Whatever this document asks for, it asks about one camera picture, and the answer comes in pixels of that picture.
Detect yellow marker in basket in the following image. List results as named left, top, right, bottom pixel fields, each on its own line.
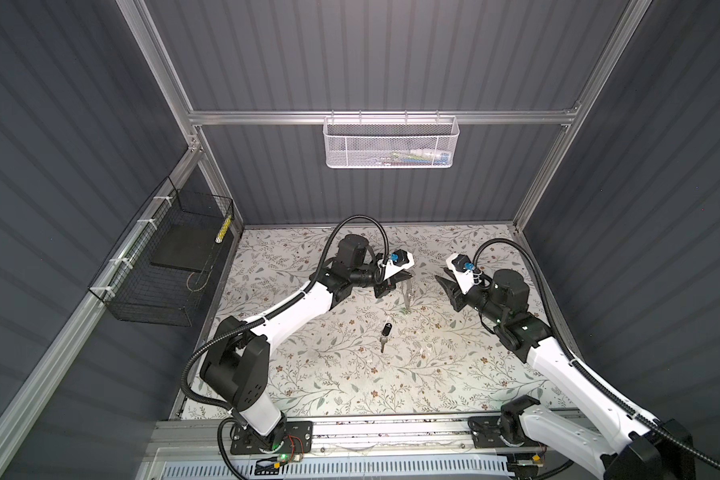
left=215, top=216, right=232, bottom=244

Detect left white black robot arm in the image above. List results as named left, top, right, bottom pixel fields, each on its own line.
left=199, top=234, right=415, bottom=450

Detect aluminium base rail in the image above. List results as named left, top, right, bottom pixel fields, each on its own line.
left=149, top=412, right=637, bottom=460

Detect black pad in basket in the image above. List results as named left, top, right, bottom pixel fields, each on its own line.
left=150, top=225, right=219, bottom=273

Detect right black corrugated cable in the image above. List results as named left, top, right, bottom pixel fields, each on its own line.
left=471, top=237, right=720, bottom=480

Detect pens in white basket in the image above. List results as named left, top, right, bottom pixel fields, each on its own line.
left=368, top=149, right=452, bottom=168

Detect floral table mat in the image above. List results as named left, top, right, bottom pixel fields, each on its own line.
left=179, top=224, right=568, bottom=421

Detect black wire basket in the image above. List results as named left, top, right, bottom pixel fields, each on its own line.
left=89, top=180, right=235, bottom=327

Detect black corrugated cable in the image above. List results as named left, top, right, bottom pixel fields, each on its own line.
left=471, top=237, right=720, bottom=480
left=179, top=214, right=392, bottom=480

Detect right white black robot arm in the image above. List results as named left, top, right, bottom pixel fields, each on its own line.
left=437, top=254, right=697, bottom=479

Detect left black corrugated cable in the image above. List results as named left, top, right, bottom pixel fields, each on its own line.
left=179, top=214, right=392, bottom=480

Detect white ventilated cable duct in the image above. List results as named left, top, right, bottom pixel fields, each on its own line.
left=158, top=455, right=517, bottom=480

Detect white wire mesh basket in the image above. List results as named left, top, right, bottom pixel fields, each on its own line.
left=322, top=113, right=460, bottom=169

